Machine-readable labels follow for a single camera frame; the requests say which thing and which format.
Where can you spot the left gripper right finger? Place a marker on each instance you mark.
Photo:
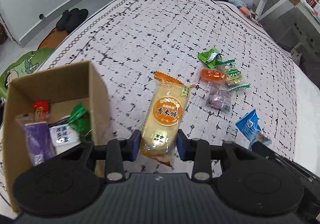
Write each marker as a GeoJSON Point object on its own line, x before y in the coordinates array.
{"type": "Point", "coordinates": [184, 147]}

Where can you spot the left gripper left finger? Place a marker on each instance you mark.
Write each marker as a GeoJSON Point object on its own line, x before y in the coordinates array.
{"type": "Point", "coordinates": [131, 147]}

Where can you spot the orange rice cracker packet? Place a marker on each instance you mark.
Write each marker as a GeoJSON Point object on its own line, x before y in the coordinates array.
{"type": "Point", "coordinates": [164, 117]}

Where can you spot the blue snack packet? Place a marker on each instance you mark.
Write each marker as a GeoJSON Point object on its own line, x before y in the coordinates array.
{"type": "Point", "coordinates": [249, 127]}

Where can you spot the green snack packet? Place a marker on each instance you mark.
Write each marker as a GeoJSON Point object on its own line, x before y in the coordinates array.
{"type": "Point", "coordinates": [80, 122]}

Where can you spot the purple clear snack packet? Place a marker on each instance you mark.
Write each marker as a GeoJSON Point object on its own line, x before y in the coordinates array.
{"type": "Point", "coordinates": [218, 97]}

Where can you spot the purple snack bar packet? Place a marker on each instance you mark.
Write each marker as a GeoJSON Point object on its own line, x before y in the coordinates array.
{"type": "Point", "coordinates": [39, 143]}

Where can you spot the white black label packet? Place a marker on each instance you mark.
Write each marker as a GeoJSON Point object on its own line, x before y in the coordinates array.
{"type": "Point", "coordinates": [63, 136]}

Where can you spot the orange jelly packet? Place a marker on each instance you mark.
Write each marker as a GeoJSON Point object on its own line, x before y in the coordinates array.
{"type": "Point", "coordinates": [211, 76]}

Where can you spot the green gold candy packet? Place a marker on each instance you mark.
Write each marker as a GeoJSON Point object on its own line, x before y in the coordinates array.
{"type": "Point", "coordinates": [234, 79]}

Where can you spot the patterned white bed blanket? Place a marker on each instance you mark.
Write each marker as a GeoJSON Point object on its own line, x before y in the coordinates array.
{"type": "Point", "coordinates": [127, 41]}

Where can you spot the cardboard box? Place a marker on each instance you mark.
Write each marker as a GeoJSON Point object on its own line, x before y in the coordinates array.
{"type": "Point", "coordinates": [63, 88]}

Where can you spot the green opened candy wrapper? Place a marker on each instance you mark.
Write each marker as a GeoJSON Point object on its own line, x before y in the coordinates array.
{"type": "Point", "coordinates": [210, 58]}

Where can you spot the red snack packet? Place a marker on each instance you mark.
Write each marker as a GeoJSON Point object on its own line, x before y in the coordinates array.
{"type": "Point", "coordinates": [41, 109]}

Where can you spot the green cartoon floor mat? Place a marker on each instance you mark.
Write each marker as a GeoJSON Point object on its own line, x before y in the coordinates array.
{"type": "Point", "coordinates": [25, 65]}

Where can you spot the black slippers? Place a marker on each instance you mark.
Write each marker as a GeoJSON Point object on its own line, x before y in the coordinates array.
{"type": "Point", "coordinates": [70, 20]}

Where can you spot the blue orange plush toy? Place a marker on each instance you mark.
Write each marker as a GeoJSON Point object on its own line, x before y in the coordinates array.
{"type": "Point", "coordinates": [249, 13]}

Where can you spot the white desk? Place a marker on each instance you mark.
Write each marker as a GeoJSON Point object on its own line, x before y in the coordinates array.
{"type": "Point", "coordinates": [305, 23]}

